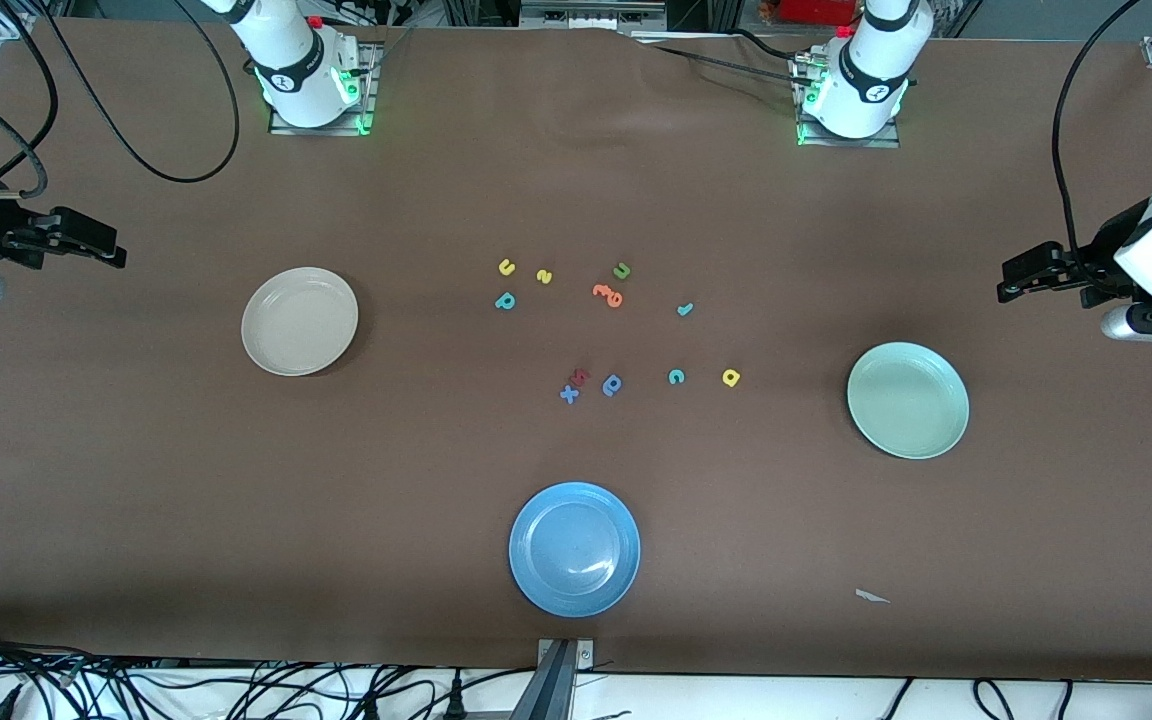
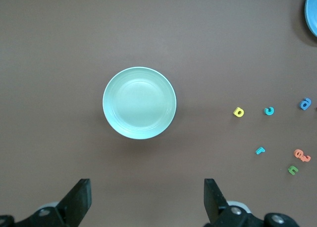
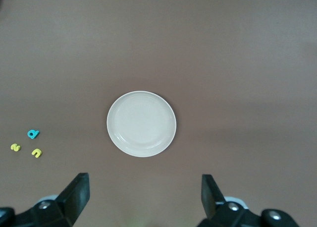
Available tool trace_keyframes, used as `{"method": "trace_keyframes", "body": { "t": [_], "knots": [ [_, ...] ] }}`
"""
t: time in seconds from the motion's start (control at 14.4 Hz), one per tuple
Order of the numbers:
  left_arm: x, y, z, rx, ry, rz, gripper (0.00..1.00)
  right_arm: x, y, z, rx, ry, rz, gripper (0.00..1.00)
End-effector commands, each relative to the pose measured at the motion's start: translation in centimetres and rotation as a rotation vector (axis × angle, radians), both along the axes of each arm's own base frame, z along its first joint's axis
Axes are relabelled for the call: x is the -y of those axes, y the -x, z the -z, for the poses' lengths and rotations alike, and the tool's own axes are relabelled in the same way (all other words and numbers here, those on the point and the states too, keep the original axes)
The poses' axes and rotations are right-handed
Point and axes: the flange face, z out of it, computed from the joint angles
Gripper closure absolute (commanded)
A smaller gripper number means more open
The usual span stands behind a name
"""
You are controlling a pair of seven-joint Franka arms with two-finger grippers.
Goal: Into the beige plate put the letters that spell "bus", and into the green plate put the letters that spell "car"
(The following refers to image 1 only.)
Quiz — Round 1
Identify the light green round plate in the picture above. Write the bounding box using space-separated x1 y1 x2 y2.
846 341 971 461

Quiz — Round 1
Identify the beige round plate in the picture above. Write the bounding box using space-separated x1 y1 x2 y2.
241 266 360 378

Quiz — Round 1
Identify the brown table cover sheet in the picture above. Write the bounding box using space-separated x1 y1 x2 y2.
0 15 1152 683

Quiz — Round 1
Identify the red box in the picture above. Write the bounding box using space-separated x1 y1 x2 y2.
778 0 862 26

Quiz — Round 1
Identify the grey metal box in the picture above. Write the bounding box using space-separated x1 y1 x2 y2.
519 0 669 33

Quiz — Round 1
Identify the blue round plate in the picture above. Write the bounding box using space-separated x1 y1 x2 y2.
508 481 642 618

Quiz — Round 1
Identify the aluminium table edge profile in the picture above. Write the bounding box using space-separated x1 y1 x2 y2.
511 638 597 720

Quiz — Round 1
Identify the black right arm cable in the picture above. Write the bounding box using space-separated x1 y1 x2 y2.
21 0 240 185

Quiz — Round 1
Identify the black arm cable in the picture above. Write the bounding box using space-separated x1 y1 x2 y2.
1051 0 1142 296
21 0 240 185

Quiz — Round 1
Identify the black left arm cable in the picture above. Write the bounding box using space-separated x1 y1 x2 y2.
1051 0 1142 296

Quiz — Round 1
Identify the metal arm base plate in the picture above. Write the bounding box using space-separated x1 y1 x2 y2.
268 40 382 137
792 55 903 150

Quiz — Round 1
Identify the black base supply cable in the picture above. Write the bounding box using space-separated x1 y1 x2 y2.
631 28 807 86

